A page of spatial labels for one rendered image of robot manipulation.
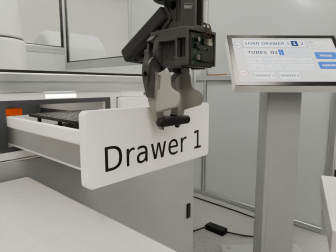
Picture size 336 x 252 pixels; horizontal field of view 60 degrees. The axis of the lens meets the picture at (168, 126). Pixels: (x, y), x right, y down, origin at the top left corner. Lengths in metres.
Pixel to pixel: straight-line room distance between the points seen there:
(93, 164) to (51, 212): 0.14
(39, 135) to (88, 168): 0.18
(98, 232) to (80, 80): 0.45
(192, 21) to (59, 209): 0.36
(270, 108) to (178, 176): 0.57
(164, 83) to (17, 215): 0.31
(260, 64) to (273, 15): 0.91
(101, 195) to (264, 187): 0.87
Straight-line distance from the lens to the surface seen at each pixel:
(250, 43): 1.46
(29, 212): 0.54
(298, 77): 1.38
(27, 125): 0.63
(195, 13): 0.44
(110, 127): 0.43
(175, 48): 0.43
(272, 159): 1.48
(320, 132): 2.09
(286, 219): 1.60
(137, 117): 0.46
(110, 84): 0.85
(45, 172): 0.77
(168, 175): 1.06
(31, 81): 0.74
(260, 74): 1.34
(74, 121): 0.54
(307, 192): 2.21
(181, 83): 0.50
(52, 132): 0.53
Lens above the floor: 0.96
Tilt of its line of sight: 8 degrees down
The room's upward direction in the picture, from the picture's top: straight up
